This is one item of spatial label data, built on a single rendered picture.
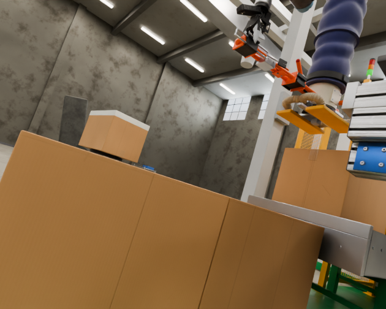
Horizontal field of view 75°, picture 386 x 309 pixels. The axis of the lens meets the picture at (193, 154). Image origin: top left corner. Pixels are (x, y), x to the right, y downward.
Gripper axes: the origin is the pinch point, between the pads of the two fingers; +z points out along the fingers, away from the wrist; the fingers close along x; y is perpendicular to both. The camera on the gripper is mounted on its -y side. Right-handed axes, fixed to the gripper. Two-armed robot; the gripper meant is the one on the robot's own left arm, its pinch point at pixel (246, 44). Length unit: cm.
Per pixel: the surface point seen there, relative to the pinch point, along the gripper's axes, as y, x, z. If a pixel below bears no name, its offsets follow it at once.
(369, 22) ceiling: 602, 315, -552
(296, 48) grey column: 127, 97, -109
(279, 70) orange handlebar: 22.1, -0.8, 1.6
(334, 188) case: 65, -15, 48
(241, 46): -2.8, -0.9, 3.0
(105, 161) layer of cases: -46, -25, 69
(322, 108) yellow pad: 44.0, -13.0, 13.3
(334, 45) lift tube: 52, -5, -28
